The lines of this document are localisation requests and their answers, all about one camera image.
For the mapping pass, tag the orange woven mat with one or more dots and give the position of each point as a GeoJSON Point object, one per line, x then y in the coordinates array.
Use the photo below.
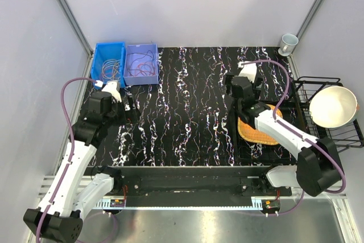
{"type": "Point", "coordinates": [250, 134]}

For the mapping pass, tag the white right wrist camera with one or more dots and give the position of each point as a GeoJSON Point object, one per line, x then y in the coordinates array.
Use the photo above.
{"type": "Point", "coordinates": [247, 69]}

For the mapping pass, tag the lavender plastic box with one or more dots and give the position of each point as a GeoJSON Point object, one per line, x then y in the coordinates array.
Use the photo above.
{"type": "Point", "coordinates": [141, 65]}

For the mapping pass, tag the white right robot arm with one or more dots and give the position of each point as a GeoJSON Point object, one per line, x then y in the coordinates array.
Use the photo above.
{"type": "Point", "coordinates": [318, 166]}

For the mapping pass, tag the blue plastic bin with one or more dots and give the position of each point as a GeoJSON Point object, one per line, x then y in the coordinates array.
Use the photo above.
{"type": "Point", "coordinates": [108, 62]}

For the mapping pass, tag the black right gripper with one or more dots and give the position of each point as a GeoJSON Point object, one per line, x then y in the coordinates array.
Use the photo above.
{"type": "Point", "coordinates": [257, 87]}

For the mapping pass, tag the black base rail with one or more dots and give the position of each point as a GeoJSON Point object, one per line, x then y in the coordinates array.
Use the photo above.
{"type": "Point", "coordinates": [197, 187]}

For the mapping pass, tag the large white bowl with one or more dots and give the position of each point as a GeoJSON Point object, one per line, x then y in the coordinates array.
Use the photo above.
{"type": "Point", "coordinates": [334, 107]}

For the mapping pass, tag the aluminium frame rail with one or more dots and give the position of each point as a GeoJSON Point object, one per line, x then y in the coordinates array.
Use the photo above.
{"type": "Point", "coordinates": [296, 192]}

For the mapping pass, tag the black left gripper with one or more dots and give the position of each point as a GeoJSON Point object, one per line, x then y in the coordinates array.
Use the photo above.
{"type": "Point", "coordinates": [131, 115]}

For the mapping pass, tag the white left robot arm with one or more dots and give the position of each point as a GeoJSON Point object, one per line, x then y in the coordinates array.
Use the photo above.
{"type": "Point", "coordinates": [60, 215]}

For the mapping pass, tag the white ceramic mug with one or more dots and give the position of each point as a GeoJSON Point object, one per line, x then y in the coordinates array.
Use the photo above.
{"type": "Point", "coordinates": [287, 44]}

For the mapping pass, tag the black wire dish rack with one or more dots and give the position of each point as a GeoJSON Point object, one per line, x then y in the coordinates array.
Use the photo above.
{"type": "Point", "coordinates": [304, 89]}

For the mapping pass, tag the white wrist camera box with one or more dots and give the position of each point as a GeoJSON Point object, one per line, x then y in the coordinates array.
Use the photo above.
{"type": "Point", "coordinates": [113, 88]}

